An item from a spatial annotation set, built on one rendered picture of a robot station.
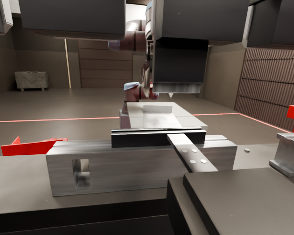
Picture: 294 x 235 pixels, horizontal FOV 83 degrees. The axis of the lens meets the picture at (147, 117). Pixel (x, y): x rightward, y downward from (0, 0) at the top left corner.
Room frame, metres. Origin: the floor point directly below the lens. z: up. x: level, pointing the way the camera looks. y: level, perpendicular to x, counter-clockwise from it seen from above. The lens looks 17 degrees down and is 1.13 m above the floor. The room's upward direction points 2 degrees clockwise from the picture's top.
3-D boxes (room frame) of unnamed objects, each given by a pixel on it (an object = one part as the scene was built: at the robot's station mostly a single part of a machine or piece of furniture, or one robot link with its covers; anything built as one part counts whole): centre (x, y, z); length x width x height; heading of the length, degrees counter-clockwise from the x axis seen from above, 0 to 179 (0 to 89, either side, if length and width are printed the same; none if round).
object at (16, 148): (0.64, 0.45, 0.75); 0.20 x 0.16 x 0.18; 111
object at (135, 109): (0.48, -0.03, 1.00); 0.26 x 0.18 x 0.01; 9
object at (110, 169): (0.33, 0.00, 0.92); 0.39 x 0.06 x 0.10; 99
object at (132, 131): (0.33, -0.03, 0.99); 0.20 x 0.03 x 0.03; 99
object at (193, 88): (0.34, -0.06, 1.13); 0.10 x 0.02 x 0.10; 99
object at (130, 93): (1.27, 0.12, 0.94); 0.13 x 0.12 x 0.14; 91
